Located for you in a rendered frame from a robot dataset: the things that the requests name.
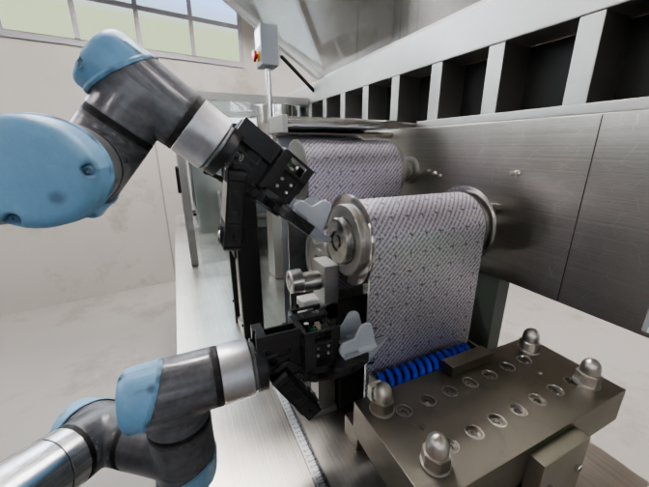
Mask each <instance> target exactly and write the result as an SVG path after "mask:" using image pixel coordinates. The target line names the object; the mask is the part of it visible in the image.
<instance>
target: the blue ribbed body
mask: <svg viewBox="0 0 649 487"><path fill-rule="evenodd" d="M470 349H473V348H472V347H469V346H468V345H467V344H466V343H461V344H460V345H454V347H448V348H447V350H445V349H443V350H441V351H440V352H435V353H434V354H428V355H427V356H426V357H425V356H424V357H421V359H419V358H416V359H415V360H414V361H413V362H412V361H408V362H407V363H406V364H403V363H401V364H400V365H399V367H397V366H393V367H392V368H391V370H389V369H384V371H383V373H382V372H377V374H376V378H377V380H381V381H382V382H387V383H389V384H390V386H391V387H394V386H397V385H399V384H401V383H404V382H407V381H409V380H412V379H415V378H417V377H420V376H423V375H425V374H428V373H431V372H433V371H436V370H438V369H440V368H441V363H442V360H443V359H444V358H449V357H452V356H454V355H457V354H459V353H462V352H464V351H467V350H470Z"/></svg>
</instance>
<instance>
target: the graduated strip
mask: <svg viewBox="0 0 649 487"><path fill-rule="evenodd" d="M274 389H275V392H276V394H277V397H278V399H279V401H280V404H281V406H282V409H283V411H284V413H285V416H286V418H287V420H288V422H289V424H290V427H291V429H292V432H293V434H294V436H295V439H296V442H297V445H298V447H299V450H300V452H301V454H302V457H303V459H304V462H305V464H306V466H307V469H308V471H309V473H310V475H311V477H312V480H313V482H314V485H315V487H331V486H330V484H329V481H328V479H327V477H326V475H325V472H324V469H323V467H322V465H321V463H320V461H319V459H318V457H317V454H316V452H315V450H314V448H313V446H312V445H311V443H310V440H309V438H308V436H307V434H306V432H305V430H304V427H303V425H302V423H301V421H300V419H299V417H298V415H297V412H296V409H295V407H294V406H293V405H292V404H291V403H290V402H289V401H288V400H287V399H286V398H285V397H284V396H283V395H282V394H281V393H280V392H279V391H278V390H277V389H276V388H275V387H274Z"/></svg>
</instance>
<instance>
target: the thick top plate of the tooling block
mask: <svg viewBox="0 0 649 487"><path fill-rule="evenodd" d="M518 344H519V339H517V340H515V341H512V342H510V343H507V344H504V345H502V346H499V347H496V348H494V349H491V350H489V351H491V352H492V353H493V355H492V360H491V361H489V362H487V363H484V364H482V365H479V366H477V367H474V368H472V369H469V370H467V371H465V372H463V373H460V374H458V375H455V376H453V377H451V376H450V375H449V374H447V373H446V372H445V371H444V370H443V369H441V368H440V369H438V370H436V371H433V372H431V373H428V374H425V375H423V376H420V377H417V378H415V379H412V380H409V381H407V382H404V383H401V384H399V385H397V386H394V387H392V393H393V400H394V408H395V414H394V416H393V417H391V418H389V419H380V418H377V417H375V416H373V415H372V414H371V412H370V409H369V405H370V403H371V401H370V399H369V398H368V397H367V396H366V397H364V398H361V399H358V400H356V401H354V402H353V433H354V435H355V436H356V438H357V439H358V441H359V443H360V444H361V446H362V447H363V449H364V450H365V452H366V454H367V455H368V457H369V458H370V460H371V462H372V463H373V465H374V466H375V468H376V470H377V471H378V473H379V474H380V476H381V478H382V480H383V481H384V483H385V484H386V486H387V487H515V486H516V485H518V484H519V483H521V482H522V480H523V476H524V472H525V469H526V465H527V461H528V457H529V454H530V453H532V452H533V451H535V450H536V449H538V448H540V447H541V446H543V445H545V444H547V443H548V442H550V441H552V440H553V439H555V438H556V437H558V436H560V435H561V434H563V433H565V432H566V431H568V430H569V429H571V428H573V427H574V426H576V427H577V428H578V429H580V430H581V431H583V432H584V433H585V434H587V435H588V436H592V435H593V434H595V433H596V432H598V431H599V430H601V429H602V428H604V427H605V426H607V425H608V424H610V423H611V422H613V421H614V420H615V419H616V418H617V415H618V412H619V409H620V406H621V403H622V400H623V398H624V395H625V392H626V390H625V389H624V388H622V387H620V386H618V385H617V384H615V383H613V382H611V381H609V380H607V379H605V378H603V380H602V383H601V386H602V388H601V390H599V391H593V390H588V389H585V388H583V387H581V386H579V385H577V384H576V383H575V382H574V381H573V375H574V374H575V372H576V368H577V367H579V364H577V363H575V362H574V361H572V360H570V359H568V358H565V357H563V356H561V355H560V354H558V353H557V352H555V351H553V350H551V349H549V348H548V347H546V346H544V345H542V344H541V347H540V355H538V356H530V355H527V354H525V353H523V352H521V351H520V350H519V349H518V348H517V345H518ZM433 431H439V432H441V433H442V434H444V435H445V437H446V438H447V440H448V442H449V446H450V450H449V452H450V455H451V458H452V459H451V473H450V475H449V476H448V477H446V478H444V479H435V478H432V477H430V476H429V475H427V474H426V473H425V472H424V471H423V470H422V468H421V466H420V464H419V455H420V453H421V451H422V445H423V443H425V442H426V439H427V437H428V435H429V434H430V433H431V432H433Z"/></svg>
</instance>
